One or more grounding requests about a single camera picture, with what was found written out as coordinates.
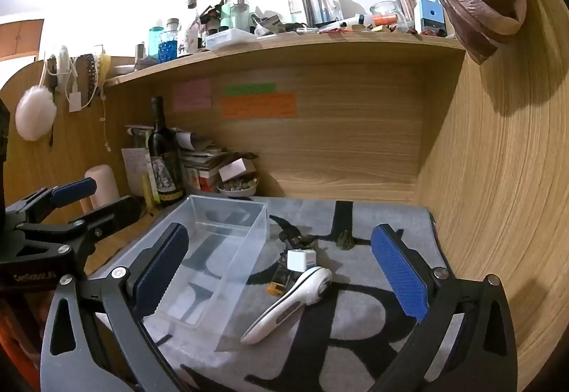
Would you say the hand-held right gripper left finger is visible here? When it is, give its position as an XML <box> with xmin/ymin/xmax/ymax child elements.
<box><xmin>40</xmin><ymin>222</ymin><xmax>190</xmax><ymax>392</ymax></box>

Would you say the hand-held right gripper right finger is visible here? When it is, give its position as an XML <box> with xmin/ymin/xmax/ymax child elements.
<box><xmin>371</xmin><ymin>223</ymin><xmax>519</xmax><ymax>392</ymax></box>

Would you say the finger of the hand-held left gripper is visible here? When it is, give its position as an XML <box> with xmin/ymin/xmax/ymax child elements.
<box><xmin>67</xmin><ymin>195</ymin><xmax>143</xmax><ymax>259</ymax></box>
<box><xmin>4</xmin><ymin>178</ymin><xmax>97</xmax><ymax>224</ymax></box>

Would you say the clear plastic container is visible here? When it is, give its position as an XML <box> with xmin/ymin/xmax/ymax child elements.
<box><xmin>116</xmin><ymin>194</ymin><xmax>270</xmax><ymax>353</ymax></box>

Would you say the white charger cube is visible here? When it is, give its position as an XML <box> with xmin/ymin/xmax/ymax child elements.
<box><xmin>287</xmin><ymin>247</ymin><xmax>317</xmax><ymax>274</ymax></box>

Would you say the black corded item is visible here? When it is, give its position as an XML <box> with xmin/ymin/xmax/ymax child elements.
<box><xmin>269</xmin><ymin>215</ymin><xmax>318</xmax><ymax>250</ymax></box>

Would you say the white handheld device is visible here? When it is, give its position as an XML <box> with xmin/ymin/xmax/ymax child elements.
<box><xmin>241</xmin><ymin>266</ymin><xmax>333</xmax><ymax>345</ymax></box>

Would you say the beige mug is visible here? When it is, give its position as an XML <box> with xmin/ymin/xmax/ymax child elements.
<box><xmin>80</xmin><ymin>164</ymin><xmax>121</xmax><ymax>215</ymax></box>

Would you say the yellow strip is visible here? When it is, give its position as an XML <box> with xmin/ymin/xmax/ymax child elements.
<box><xmin>141</xmin><ymin>172</ymin><xmax>161</xmax><ymax>203</ymax></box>

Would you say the white paper note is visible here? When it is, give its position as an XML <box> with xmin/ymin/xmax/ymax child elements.
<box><xmin>121</xmin><ymin>147</ymin><xmax>152</xmax><ymax>197</ymax></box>

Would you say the dark wine bottle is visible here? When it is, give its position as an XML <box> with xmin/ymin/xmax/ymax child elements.
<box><xmin>147</xmin><ymin>96</ymin><xmax>185</xmax><ymax>208</ymax></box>

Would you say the grey rug with black letters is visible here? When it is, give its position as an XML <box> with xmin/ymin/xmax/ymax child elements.
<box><xmin>84</xmin><ymin>196</ymin><xmax>463</xmax><ymax>392</ymax></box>

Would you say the white bath loofah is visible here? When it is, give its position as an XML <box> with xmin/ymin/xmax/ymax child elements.
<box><xmin>15</xmin><ymin>85</ymin><xmax>58</xmax><ymax>141</ymax></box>

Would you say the stack of books and papers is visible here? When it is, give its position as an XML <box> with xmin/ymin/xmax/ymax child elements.
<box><xmin>126</xmin><ymin>124</ymin><xmax>259</xmax><ymax>192</ymax></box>

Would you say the bowl of pebbles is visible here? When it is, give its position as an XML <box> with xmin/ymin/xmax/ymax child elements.
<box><xmin>216</xmin><ymin>179</ymin><xmax>259</xmax><ymax>198</ymax></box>

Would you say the hairbrush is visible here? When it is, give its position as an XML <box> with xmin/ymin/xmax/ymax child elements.
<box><xmin>73</xmin><ymin>54</ymin><xmax>105</xmax><ymax>108</ymax></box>

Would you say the small white box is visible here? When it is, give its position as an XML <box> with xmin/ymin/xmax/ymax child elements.
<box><xmin>219</xmin><ymin>158</ymin><xmax>248</xmax><ymax>181</ymax></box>

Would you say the pink sticky note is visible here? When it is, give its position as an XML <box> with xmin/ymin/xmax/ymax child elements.
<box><xmin>172</xmin><ymin>79</ymin><xmax>211</xmax><ymax>112</ymax></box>

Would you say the small grey bottle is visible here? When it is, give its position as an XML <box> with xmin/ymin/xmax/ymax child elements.
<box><xmin>134</xmin><ymin>43</ymin><xmax>154</xmax><ymax>70</ymax></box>

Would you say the wooden cabinet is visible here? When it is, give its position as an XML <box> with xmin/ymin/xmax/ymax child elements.
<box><xmin>0</xmin><ymin>18</ymin><xmax>45</xmax><ymax>62</ymax></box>

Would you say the blue glass bottle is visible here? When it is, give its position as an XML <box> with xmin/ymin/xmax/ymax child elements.
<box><xmin>158</xmin><ymin>17</ymin><xmax>181</xmax><ymax>63</ymax></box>

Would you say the teal bottle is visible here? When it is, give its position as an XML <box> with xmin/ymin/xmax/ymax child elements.
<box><xmin>148</xmin><ymin>25</ymin><xmax>165</xmax><ymax>59</ymax></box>

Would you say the orange sticky note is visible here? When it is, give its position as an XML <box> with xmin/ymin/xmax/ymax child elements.
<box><xmin>221</xmin><ymin>92</ymin><xmax>297</xmax><ymax>120</ymax></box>

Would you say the green sticky note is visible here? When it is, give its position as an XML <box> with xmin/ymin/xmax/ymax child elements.
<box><xmin>223</xmin><ymin>83</ymin><xmax>277</xmax><ymax>96</ymax></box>

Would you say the clear bottle with cork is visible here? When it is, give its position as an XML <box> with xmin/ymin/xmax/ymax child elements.
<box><xmin>186</xmin><ymin>0</ymin><xmax>202</xmax><ymax>52</ymax></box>

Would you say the white plastic tray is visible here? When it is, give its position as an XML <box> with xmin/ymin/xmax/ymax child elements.
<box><xmin>204</xmin><ymin>28</ymin><xmax>257</xmax><ymax>50</ymax></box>

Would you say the green pump bottle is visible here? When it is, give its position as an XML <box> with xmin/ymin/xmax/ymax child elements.
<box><xmin>221</xmin><ymin>0</ymin><xmax>238</xmax><ymax>30</ymax></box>

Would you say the clear bottle with silver cap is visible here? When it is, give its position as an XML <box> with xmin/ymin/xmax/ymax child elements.
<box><xmin>231</xmin><ymin>0</ymin><xmax>252</xmax><ymax>30</ymax></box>

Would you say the white tube with orange label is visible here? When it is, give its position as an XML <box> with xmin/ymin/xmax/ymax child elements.
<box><xmin>342</xmin><ymin>13</ymin><xmax>396</xmax><ymax>27</ymax></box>

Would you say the blue box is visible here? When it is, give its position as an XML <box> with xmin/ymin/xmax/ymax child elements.
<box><xmin>418</xmin><ymin>0</ymin><xmax>446</xmax><ymax>37</ymax></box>

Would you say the glass cup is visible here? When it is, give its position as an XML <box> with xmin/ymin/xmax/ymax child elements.
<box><xmin>370</xmin><ymin>1</ymin><xmax>407</xmax><ymax>30</ymax></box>

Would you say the glass jar with sticks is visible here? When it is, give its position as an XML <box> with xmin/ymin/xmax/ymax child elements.
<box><xmin>390</xmin><ymin>0</ymin><xmax>416</xmax><ymax>30</ymax></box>

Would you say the white hanging charger cable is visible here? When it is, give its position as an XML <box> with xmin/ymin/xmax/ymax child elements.
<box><xmin>55</xmin><ymin>45</ymin><xmax>83</xmax><ymax>112</ymax></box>

